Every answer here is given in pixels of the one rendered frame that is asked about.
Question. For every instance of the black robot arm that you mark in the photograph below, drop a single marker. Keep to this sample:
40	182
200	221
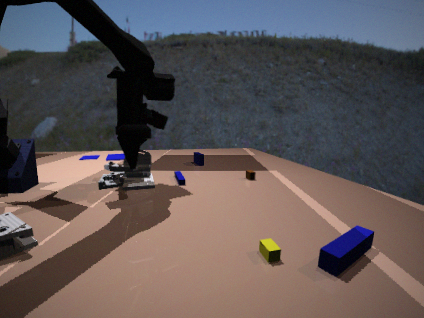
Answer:
137	80

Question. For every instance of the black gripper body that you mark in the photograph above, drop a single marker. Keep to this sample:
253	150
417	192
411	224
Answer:
129	113

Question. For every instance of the small yellow block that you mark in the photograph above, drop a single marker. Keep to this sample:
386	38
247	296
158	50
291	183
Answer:
269	250

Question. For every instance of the small brown block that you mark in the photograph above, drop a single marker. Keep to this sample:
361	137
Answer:
250	175

